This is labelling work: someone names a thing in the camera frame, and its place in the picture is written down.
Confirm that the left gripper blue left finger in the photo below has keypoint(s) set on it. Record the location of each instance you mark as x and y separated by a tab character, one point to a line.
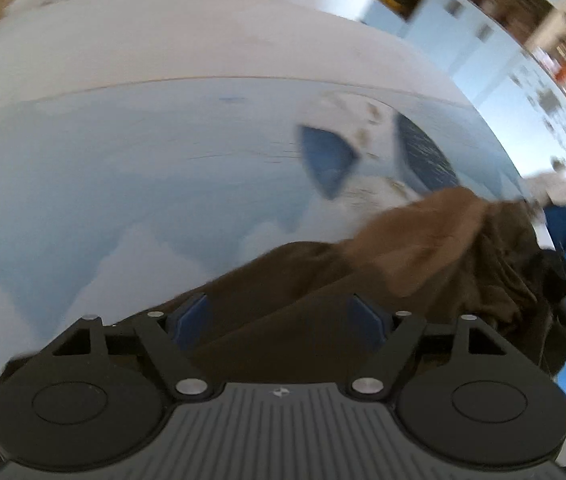
186	324

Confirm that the brown colour-block sweater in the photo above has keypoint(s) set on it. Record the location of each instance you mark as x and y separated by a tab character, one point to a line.
283	316

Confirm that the white wall cabinet row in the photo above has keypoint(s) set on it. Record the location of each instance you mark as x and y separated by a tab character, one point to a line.
517	98

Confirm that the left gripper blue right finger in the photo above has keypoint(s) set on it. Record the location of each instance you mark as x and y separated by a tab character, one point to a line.
367	323

